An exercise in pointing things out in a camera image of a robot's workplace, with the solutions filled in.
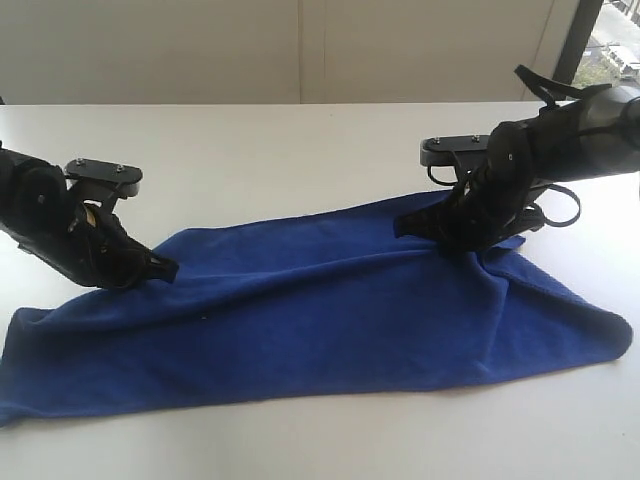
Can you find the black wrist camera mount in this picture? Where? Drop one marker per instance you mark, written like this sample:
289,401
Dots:
462,153
102,182

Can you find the black window frame post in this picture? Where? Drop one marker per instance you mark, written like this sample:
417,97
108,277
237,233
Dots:
577,38

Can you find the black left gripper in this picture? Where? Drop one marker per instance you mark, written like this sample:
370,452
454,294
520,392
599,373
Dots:
79,240

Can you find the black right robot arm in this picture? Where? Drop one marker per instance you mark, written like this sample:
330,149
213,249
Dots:
595,136

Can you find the blue towel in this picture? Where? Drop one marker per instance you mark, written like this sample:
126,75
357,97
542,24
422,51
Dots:
322,304

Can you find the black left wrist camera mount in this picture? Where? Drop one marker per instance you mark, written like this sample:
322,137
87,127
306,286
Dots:
102,182

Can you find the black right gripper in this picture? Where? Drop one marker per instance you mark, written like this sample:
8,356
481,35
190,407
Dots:
477,212

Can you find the white van outside window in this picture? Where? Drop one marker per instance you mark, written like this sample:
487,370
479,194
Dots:
622,61

